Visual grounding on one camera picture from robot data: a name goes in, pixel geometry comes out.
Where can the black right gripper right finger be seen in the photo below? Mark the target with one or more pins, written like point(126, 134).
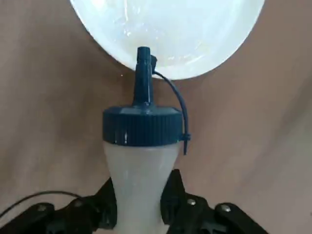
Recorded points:
point(190, 214)

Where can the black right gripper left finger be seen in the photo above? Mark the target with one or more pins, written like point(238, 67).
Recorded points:
point(80, 214)

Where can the transparent sauce bottle blue cap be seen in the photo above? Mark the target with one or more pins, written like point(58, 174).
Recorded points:
point(136, 170)

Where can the white round plate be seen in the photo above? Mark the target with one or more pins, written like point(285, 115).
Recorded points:
point(170, 29)

